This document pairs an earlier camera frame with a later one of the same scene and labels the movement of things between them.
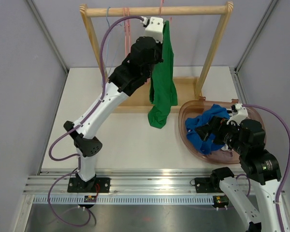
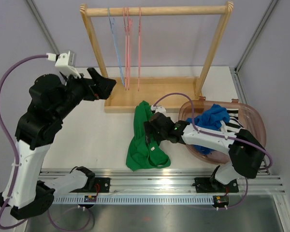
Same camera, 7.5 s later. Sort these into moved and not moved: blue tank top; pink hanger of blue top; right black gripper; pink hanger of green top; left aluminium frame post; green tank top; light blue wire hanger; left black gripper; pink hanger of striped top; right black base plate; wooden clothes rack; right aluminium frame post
Moved: left black gripper; light blue wire hanger; right black gripper; green tank top; pink hanger of green top
Not moved: pink hanger of blue top; left aluminium frame post; pink hanger of striped top; wooden clothes rack; right aluminium frame post; right black base plate; blue tank top
